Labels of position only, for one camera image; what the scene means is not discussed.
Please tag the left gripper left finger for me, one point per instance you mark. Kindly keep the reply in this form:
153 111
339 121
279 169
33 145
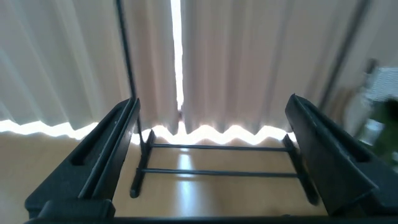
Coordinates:
56 193

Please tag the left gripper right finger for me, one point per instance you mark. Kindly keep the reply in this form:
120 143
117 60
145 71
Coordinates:
342 174

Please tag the white laundry basket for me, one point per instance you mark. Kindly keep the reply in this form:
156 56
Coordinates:
385 84

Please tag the black clothes rack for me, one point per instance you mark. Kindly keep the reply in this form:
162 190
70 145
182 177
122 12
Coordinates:
217 147

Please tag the green garment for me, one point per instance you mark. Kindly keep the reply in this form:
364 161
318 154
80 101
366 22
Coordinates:
388 124

